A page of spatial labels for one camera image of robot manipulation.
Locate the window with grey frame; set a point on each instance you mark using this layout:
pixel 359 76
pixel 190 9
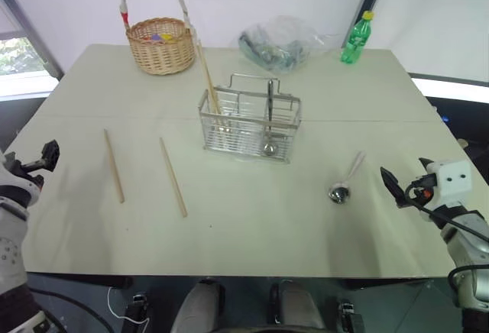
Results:
pixel 19 54

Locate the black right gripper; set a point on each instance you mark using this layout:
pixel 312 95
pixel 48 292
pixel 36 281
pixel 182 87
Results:
pixel 422 189

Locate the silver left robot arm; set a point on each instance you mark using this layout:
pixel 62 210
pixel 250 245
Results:
pixel 11 256

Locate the short metal spoon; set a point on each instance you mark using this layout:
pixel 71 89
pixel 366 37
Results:
pixel 340 191

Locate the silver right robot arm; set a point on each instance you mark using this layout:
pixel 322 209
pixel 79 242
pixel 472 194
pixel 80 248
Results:
pixel 468 249

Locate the wooden chopstick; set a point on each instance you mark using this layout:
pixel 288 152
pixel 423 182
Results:
pixel 214 100
pixel 203 62
pixel 114 167
pixel 173 178

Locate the clear plastic bag with contents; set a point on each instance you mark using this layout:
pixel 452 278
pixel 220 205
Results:
pixel 275 48

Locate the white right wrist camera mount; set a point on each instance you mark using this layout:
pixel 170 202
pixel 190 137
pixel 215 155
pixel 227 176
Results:
pixel 452 180

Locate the purple small piece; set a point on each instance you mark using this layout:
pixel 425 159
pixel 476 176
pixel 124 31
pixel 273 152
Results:
pixel 155 37

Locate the long metal spoon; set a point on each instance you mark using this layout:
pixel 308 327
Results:
pixel 270 119

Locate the green plastic bottle yellow cap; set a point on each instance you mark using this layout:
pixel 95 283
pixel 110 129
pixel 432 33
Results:
pixel 353 44

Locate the yellow small piece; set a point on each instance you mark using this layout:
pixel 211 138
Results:
pixel 166 37

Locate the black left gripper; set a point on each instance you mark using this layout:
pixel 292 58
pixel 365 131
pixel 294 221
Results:
pixel 33 167

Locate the grey rounded shape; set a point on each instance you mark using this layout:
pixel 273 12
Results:
pixel 296 304
pixel 198 306

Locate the dark side desk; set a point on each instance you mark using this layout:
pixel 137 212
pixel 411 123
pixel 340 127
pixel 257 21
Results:
pixel 458 119

